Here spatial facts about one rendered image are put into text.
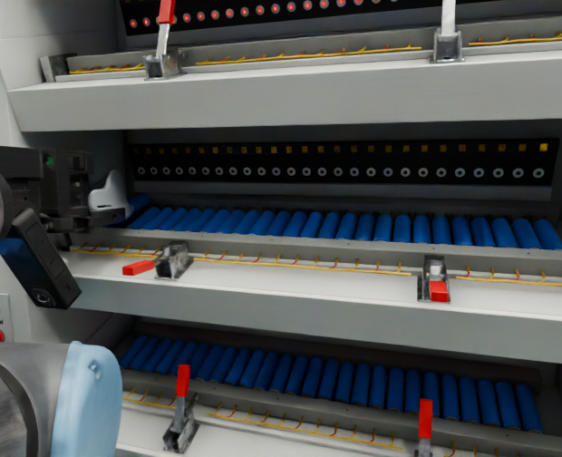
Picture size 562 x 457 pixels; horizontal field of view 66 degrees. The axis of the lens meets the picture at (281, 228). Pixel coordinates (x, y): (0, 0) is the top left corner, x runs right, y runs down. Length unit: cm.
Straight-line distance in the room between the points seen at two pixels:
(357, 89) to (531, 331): 25
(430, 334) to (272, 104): 25
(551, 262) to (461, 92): 17
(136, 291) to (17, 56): 29
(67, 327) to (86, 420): 38
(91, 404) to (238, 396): 31
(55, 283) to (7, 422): 25
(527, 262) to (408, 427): 22
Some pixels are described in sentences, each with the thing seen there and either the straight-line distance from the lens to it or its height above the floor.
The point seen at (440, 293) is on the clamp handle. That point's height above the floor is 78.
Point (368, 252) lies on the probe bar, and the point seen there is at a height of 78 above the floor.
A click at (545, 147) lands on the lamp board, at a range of 56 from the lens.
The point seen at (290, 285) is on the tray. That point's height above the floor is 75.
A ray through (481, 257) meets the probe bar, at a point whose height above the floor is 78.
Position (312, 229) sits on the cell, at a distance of 49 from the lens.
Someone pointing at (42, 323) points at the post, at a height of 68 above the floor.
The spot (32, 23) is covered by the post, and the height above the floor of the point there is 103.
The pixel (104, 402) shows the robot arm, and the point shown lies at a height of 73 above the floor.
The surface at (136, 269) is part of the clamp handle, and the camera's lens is 42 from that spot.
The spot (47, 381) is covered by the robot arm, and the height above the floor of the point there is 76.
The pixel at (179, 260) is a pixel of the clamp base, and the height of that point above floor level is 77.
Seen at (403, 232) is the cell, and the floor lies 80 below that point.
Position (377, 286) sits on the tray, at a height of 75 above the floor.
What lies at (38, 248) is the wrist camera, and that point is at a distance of 46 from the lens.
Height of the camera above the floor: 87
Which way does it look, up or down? 9 degrees down
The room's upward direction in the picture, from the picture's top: straight up
